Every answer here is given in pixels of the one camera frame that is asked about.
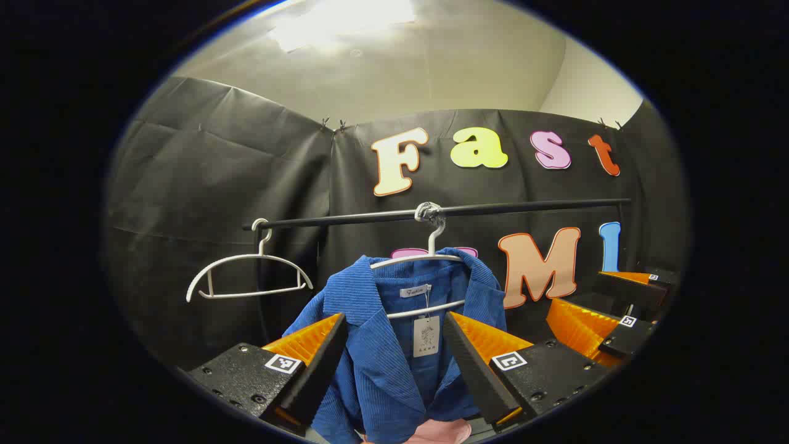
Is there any black clothes rack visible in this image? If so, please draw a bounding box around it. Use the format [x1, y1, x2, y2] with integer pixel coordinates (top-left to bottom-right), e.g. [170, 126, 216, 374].
[242, 198, 632, 346]

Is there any white clothes hanger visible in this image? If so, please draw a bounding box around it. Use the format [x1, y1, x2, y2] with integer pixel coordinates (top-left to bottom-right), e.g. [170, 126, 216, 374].
[370, 202, 467, 319]
[186, 218, 314, 303]

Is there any blue corduroy jacket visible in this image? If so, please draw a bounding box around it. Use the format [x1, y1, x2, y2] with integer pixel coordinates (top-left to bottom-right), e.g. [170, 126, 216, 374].
[282, 248, 507, 444]

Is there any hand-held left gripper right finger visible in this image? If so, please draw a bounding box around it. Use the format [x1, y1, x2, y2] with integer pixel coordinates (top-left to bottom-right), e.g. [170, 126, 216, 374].
[444, 310, 614, 429]

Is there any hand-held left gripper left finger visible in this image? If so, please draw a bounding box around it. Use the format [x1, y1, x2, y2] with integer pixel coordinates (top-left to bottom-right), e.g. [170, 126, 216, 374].
[185, 313, 349, 435]

